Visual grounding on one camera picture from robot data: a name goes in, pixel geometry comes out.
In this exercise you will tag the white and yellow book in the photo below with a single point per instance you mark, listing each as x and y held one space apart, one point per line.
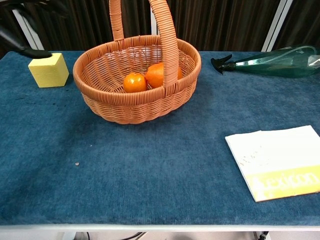
280 157

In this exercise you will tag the dark pleated partition panel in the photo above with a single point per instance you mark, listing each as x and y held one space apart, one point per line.
225 25
305 20
6 50
82 27

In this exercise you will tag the white partition frame post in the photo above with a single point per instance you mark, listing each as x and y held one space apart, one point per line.
154 25
275 25
30 30

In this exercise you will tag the blue table cloth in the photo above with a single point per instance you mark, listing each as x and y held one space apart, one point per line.
175 145

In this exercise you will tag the green spray bottle black nozzle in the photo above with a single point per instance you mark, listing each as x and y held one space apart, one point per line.
275 65

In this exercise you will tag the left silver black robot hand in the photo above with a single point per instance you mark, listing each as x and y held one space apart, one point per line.
32 53

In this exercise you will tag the yellow foam cube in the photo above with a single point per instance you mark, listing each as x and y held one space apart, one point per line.
48 72

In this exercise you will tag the large pear-shaped orange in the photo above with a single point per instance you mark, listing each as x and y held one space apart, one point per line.
155 75

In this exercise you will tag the small round orange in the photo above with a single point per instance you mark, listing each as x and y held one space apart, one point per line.
135 83

